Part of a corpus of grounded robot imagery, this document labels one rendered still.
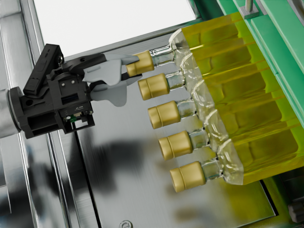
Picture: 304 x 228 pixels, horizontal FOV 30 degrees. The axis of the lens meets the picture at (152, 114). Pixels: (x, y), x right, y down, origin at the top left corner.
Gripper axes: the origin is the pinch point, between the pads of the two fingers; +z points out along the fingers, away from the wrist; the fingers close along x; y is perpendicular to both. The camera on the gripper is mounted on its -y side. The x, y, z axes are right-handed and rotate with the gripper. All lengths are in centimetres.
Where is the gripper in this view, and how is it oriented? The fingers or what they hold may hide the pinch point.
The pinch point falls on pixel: (131, 65)
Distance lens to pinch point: 95.2
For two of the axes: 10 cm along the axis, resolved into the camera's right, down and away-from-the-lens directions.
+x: -1.1, -5.8, -8.1
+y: 2.8, 7.7, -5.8
